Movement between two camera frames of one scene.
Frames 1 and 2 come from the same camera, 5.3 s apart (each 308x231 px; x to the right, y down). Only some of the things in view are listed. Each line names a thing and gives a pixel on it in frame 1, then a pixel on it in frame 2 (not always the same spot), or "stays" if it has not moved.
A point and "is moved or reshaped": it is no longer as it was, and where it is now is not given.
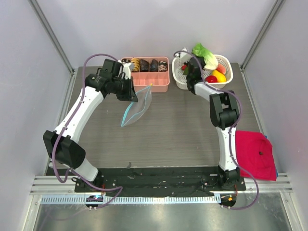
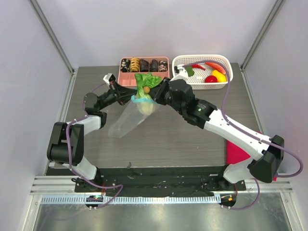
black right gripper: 195,66 to 161,89
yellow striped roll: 136,64 stays
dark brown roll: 144,66 stays
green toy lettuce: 211,62 to 145,102
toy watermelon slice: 221,68 stays
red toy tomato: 211,79 stays
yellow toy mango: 221,77 stays
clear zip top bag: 136,110 is moved or reshaped
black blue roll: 154,66 stays
